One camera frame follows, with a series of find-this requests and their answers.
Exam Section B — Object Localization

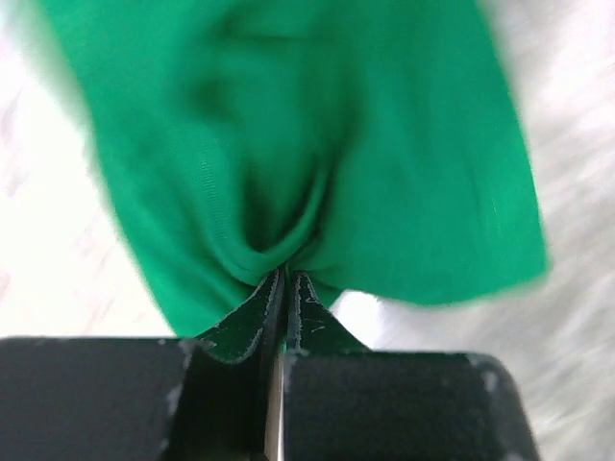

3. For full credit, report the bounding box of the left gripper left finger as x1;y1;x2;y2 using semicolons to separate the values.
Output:
191;268;283;460

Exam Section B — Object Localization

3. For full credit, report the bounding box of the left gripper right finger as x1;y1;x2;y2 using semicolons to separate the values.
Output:
283;272;369;460

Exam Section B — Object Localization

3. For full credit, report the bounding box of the green t shirt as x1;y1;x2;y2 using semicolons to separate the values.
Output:
39;1;548;336

